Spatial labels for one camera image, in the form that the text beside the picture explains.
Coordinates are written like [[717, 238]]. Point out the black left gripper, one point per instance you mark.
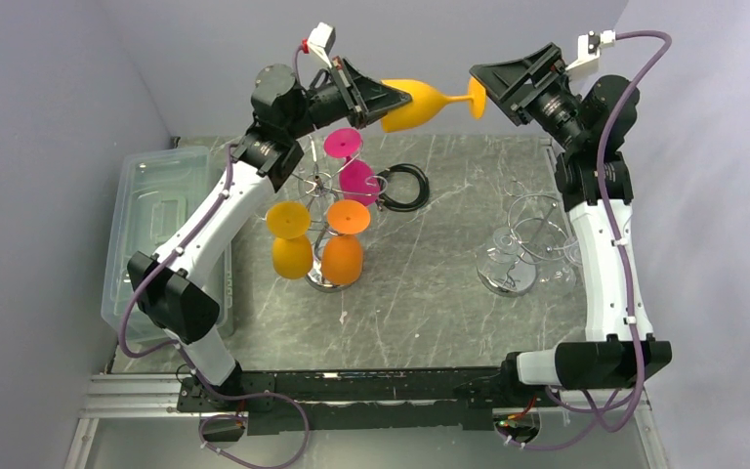
[[365, 101]]

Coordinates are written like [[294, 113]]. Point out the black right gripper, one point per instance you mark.
[[506, 81]]

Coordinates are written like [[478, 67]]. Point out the yellow-orange wine glass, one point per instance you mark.
[[427, 101]]

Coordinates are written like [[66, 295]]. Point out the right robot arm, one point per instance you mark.
[[619, 349]]

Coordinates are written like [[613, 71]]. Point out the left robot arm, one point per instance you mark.
[[167, 284]]

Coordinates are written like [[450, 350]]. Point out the pink wine glass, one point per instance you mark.
[[356, 178]]

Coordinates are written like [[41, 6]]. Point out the chrome wine glass rack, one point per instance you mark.
[[318, 188]]

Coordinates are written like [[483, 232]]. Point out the orange wine glass centre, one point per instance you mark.
[[342, 257]]

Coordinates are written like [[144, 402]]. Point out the yellow wine glass left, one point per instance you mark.
[[291, 253]]

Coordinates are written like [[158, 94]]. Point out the clear plastic storage box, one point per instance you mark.
[[157, 193]]

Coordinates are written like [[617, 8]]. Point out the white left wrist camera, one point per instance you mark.
[[319, 43]]

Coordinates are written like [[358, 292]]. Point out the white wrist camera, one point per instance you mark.
[[319, 43], [589, 52]]

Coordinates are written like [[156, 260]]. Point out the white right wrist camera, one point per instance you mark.
[[589, 52]]

